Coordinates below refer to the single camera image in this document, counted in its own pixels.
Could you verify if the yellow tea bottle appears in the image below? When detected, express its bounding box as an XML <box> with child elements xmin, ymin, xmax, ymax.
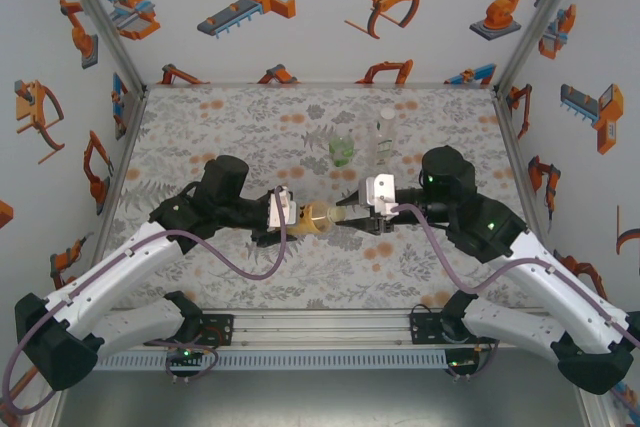
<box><xmin>287</xmin><ymin>199</ymin><xmax>341</xmax><ymax>238</ymax></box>

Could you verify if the floral tablecloth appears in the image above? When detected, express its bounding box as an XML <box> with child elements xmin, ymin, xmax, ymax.
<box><xmin>94</xmin><ymin>86</ymin><xmax>556</xmax><ymax>311</ymax></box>

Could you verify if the small circuit board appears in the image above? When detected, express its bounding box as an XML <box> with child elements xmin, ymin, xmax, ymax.
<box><xmin>166</xmin><ymin>345</ymin><xmax>207</xmax><ymax>367</ymax></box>
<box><xmin>446</xmin><ymin>355</ymin><xmax>480</xmax><ymax>372</ymax></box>

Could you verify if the aluminium table side rail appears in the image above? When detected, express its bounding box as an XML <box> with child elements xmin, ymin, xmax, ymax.
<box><xmin>92</xmin><ymin>86</ymin><xmax>150</xmax><ymax>253</ymax></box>
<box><xmin>492</xmin><ymin>86</ymin><xmax>551</xmax><ymax>248</ymax></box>

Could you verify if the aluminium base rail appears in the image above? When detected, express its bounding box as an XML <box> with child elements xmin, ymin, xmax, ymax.
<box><xmin>99</xmin><ymin>307</ymin><xmax>551</xmax><ymax>351</ymax></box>

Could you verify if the aluminium table back rail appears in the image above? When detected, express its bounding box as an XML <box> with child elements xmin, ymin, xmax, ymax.
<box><xmin>144</xmin><ymin>80</ymin><xmax>497</xmax><ymax>91</ymax></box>

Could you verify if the slotted grey cable duct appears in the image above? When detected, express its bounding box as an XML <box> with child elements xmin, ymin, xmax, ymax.
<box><xmin>94</xmin><ymin>349</ymin><xmax>449</xmax><ymax>372</ymax></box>

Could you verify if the aluminium frame post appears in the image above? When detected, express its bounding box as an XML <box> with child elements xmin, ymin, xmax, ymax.
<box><xmin>492</xmin><ymin>0</ymin><xmax>596</xmax><ymax>96</ymax></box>
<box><xmin>577</xmin><ymin>389</ymin><xmax>619</xmax><ymax>427</ymax></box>
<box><xmin>52</xmin><ymin>0</ymin><xmax>150</xmax><ymax>96</ymax></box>

